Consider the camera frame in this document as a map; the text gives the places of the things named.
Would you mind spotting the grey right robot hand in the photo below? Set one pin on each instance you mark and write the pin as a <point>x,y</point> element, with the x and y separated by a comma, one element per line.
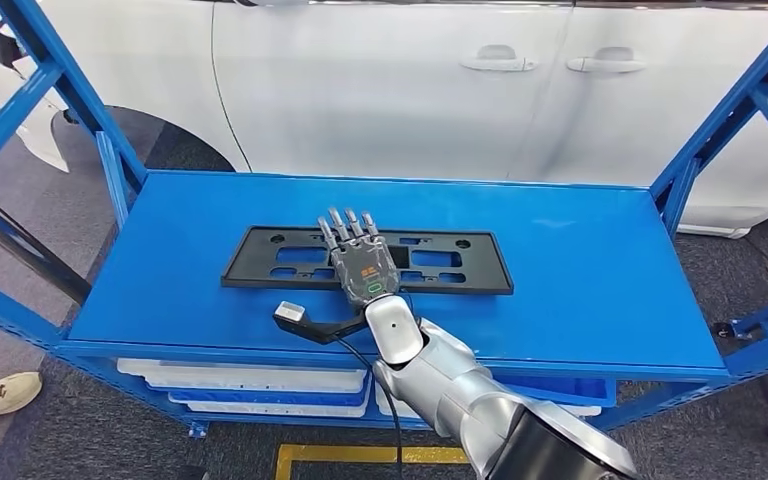
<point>364,265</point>

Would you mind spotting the black plastic plate frame part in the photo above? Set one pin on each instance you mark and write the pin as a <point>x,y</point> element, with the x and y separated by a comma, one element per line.
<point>258,265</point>

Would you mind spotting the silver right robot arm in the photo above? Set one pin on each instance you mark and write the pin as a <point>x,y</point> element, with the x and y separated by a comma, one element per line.
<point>450,391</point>

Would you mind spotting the blue metal shelf rack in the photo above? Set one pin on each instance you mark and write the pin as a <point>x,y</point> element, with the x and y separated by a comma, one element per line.
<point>192,265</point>

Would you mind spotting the white car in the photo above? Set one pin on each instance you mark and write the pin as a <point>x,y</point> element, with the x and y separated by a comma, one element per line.
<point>390,99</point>

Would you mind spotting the translucent white plastic bin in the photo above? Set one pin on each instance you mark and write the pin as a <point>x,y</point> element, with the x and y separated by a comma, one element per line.
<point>238,378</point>

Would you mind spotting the blue plastic bin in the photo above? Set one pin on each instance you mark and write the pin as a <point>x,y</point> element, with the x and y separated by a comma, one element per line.
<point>569,389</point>

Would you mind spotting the metal stanchion with round base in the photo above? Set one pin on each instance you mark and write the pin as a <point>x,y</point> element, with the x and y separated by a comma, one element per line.
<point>26,252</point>

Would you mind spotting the person's beige shoe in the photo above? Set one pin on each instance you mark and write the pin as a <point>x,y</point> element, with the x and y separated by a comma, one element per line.
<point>6,397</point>

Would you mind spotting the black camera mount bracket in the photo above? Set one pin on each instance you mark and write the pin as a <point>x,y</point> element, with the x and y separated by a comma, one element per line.
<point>321,331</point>

